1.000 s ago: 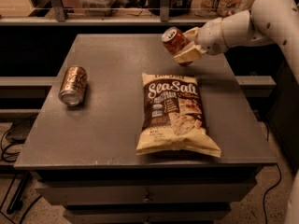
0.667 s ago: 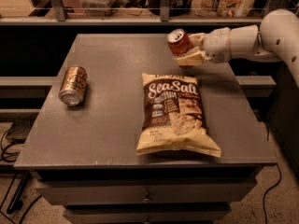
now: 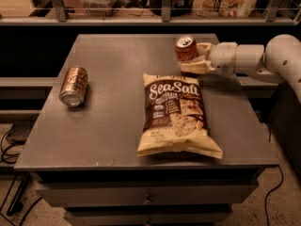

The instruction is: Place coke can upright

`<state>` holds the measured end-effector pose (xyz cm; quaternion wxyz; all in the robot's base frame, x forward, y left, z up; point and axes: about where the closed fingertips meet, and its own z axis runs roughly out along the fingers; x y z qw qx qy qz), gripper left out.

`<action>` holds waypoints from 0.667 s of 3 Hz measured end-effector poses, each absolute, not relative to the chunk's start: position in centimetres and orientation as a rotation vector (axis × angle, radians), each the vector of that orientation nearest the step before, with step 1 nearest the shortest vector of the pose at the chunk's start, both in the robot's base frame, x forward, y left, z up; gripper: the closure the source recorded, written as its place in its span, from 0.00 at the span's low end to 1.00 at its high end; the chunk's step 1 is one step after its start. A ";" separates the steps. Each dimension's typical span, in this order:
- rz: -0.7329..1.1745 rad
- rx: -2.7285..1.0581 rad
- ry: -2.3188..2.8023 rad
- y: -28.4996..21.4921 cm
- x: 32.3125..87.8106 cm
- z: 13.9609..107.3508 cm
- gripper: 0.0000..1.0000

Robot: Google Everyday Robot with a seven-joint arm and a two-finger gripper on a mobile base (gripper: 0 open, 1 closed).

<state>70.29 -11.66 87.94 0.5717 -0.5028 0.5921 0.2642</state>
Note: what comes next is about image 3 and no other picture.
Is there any clear plastic container on shelf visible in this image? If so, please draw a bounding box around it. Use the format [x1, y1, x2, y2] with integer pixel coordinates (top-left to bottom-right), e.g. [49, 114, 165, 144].
[80, 0, 117, 16]

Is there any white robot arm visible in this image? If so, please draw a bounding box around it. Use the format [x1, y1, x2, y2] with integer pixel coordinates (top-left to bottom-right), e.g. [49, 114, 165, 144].
[178, 34, 301, 102]

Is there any black cables left floor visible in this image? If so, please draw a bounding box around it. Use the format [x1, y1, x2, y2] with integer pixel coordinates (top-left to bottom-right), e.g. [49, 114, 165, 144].
[0, 115, 43, 226]

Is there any gold soda can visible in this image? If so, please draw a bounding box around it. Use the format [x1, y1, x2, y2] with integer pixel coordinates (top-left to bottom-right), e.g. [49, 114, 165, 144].
[59, 67, 88, 107]

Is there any red coke can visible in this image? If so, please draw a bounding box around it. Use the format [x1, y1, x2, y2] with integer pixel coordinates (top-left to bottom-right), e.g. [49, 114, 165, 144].
[175, 35, 198, 61]

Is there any colourful snack bag on shelf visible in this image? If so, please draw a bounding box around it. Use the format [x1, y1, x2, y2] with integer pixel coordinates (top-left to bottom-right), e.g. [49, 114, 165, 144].
[197, 0, 258, 18]

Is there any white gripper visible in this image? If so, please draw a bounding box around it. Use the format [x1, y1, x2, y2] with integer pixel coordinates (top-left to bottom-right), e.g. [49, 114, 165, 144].
[180, 42, 238, 76]

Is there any black cable right floor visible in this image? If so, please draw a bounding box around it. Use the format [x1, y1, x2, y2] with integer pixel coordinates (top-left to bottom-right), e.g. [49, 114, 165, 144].
[263, 165, 284, 226]

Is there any grey drawer cabinet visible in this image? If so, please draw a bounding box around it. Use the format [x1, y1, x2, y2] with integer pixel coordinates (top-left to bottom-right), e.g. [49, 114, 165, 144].
[16, 35, 278, 226]

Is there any metal shelf rail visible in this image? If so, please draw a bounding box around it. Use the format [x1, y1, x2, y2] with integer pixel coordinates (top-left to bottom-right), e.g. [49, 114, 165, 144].
[0, 0, 301, 26]

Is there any sea salt chips bag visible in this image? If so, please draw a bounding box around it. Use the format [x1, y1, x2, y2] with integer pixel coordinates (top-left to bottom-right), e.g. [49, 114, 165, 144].
[137, 73, 223, 159]

